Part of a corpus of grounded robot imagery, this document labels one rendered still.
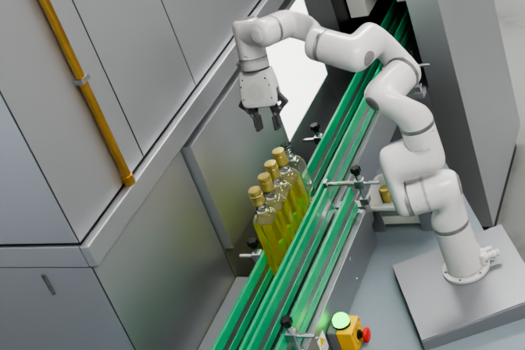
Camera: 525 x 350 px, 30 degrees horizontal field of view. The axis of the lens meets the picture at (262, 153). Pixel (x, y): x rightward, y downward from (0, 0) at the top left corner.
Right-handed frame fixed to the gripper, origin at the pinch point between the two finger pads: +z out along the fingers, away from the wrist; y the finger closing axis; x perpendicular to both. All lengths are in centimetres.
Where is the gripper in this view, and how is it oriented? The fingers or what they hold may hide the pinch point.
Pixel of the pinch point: (267, 123)
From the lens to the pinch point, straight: 261.4
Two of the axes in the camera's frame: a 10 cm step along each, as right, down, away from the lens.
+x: 4.2, -3.5, 8.4
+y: 8.8, -0.5, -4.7
